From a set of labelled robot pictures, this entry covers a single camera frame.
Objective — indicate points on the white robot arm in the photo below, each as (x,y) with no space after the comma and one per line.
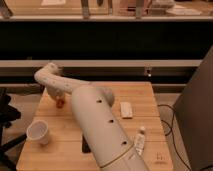
(91,105)

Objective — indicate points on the white rectangular sponge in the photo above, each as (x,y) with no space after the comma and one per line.
(126,110)

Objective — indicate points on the clear plastic bottle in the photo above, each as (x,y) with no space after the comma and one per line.
(139,140)

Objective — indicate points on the black remote control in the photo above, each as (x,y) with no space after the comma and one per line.
(85,146)

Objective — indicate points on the white paper cup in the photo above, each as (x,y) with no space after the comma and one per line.
(38,131)

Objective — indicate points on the black office chair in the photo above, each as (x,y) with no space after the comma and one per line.
(7,115)

